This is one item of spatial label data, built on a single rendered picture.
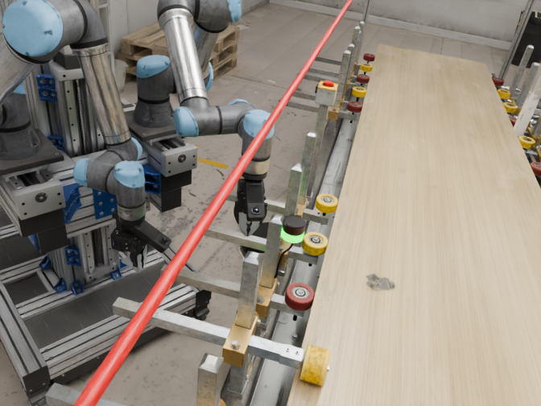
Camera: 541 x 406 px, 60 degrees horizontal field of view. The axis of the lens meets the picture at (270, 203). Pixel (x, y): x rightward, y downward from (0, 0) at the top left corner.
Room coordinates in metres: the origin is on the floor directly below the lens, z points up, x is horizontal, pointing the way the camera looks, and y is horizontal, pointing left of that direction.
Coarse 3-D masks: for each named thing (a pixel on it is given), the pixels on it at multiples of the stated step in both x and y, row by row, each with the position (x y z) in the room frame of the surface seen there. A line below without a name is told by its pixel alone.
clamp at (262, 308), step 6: (276, 282) 1.02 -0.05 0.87; (258, 288) 0.98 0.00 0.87; (264, 288) 0.99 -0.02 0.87; (270, 288) 0.99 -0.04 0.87; (258, 294) 0.96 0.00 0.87; (264, 294) 0.97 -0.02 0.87; (270, 294) 0.97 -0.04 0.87; (264, 300) 0.94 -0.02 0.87; (258, 306) 0.93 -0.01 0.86; (264, 306) 0.92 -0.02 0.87; (258, 312) 0.93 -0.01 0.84; (264, 312) 0.92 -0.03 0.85
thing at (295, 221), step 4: (288, 216) 1.03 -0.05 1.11; (292, 216) 1.03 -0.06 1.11; (296, 216) 1.03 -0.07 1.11; (288, 220) 1.01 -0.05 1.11; (292, 220) 1.01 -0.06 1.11; (296, 220) 1.01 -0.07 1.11; (300, 220) 1.01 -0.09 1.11; (288, 224) 0.99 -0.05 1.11; (292, 224) 0.99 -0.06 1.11; (296, 224) 0.99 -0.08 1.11; (300, 224) 1.00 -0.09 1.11; (304, 224) 1.00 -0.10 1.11; (280, 236) 1.00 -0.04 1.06; (280, 240) 0.99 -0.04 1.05; (292, 244) 1.00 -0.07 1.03; (288, 248) 1.01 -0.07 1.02; (284, 252) 1.01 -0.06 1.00; (280, 256) 1.01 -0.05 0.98; (280, 260) 1.01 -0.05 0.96; (276, 272) 1.01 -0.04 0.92; (276, 276) 1.01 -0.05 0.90
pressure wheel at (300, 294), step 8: (288, 288) 0.96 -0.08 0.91; (296, 288) 0.97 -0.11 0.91; (304, 288) 0.98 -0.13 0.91; (288, 296) 0.93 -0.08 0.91; (296, 296) 0.94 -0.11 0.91; (304, 296) 0.94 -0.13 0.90; (312, 296) 0.95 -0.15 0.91; (288, 304) 0.93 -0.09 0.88; (296, 304) 0.92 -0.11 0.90; (304, 304) 0.92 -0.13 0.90
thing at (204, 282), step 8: (160, 272) 1.01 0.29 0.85; (184, 272) 1.02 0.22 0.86; (192, 272) 1.02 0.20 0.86; (176, 280) 1.01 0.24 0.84; (184, 280) 1.00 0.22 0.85; (192, 280) 1.00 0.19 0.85; (200, 280) 0.99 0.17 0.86; (208, 280) 1.00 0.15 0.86; (216, 280) 1.00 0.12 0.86; (224, 280) 1.01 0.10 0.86; (208, 288) 0.99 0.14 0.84; (216, 288) 0.98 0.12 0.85; (224, 288) 0.98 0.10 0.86; (232, 288) 0.98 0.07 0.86; (232, 296) 0.98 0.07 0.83; (272, 296) 0.97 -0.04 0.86; (280, 296) 0.98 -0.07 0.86; (272, 304) 0.95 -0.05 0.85; (280, 304) 0.95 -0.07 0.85; (288, 312) 0.94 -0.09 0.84; (296, 312) 0.94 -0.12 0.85
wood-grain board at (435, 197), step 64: (384, 64) 3.25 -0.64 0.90; (448, 64) 3.48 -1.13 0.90; (384, 128) 2.18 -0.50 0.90; (448, 128) 2.29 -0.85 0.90; (512, 128) 2.42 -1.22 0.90; (384, 192) 1.57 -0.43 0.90; (448, 192) 1.64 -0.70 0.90; (512, 192) 1.71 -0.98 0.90; (384, 256) 1.17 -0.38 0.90; (448, 256) 1.22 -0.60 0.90; (512, 256) 1.27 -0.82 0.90; (320, 320) 0.87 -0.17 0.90; (384, 320) 0.90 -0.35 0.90; (448, 320) 0.94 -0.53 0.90; (512, 320) 0.97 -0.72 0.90; (384, 384) 0.70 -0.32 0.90; (448, 384) 0.73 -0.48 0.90; (512, 384) 0.75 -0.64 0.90
